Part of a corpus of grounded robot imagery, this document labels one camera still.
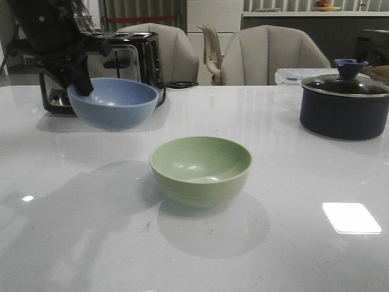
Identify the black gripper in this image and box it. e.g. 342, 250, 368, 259
33, 34, 112, 96

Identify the blue bowl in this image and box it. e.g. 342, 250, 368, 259
67, 77, 159, 131

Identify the green bowl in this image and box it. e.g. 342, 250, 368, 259
150, 136, 252, 207

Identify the black chrome four-slot toaster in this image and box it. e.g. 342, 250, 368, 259
38, 32, 164, 114

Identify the beige armchair left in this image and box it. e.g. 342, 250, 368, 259
119, 23, 199, 83

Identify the beige armchair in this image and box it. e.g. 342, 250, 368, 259
119, 23, 199, 83
221, 25, 331, 86

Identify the cream plastic chair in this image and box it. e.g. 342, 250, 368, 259
198, 25, 223, 86

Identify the white cabinet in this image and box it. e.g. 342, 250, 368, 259
187, 1, 243, 86

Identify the beige armchair right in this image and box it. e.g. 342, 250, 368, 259
221, 25, 331, 86

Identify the clear plastic container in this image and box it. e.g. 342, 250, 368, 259
275, 68, 338, 85

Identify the fruit bowl on counter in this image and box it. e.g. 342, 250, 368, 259
312, 0, 341, 12

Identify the dark blue cooking pot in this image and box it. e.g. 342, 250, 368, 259
300, 89, 388, 140

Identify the glass pot lid blue knob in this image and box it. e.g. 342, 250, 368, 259
301, 58, 388, 98

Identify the grey counter shelf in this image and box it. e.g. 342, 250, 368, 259
241, 12, 388, 66

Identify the brown woven mat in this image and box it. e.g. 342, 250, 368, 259
362, 64, 389, 84

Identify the black toaster power cord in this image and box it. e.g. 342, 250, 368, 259
156, 81, 200, 109

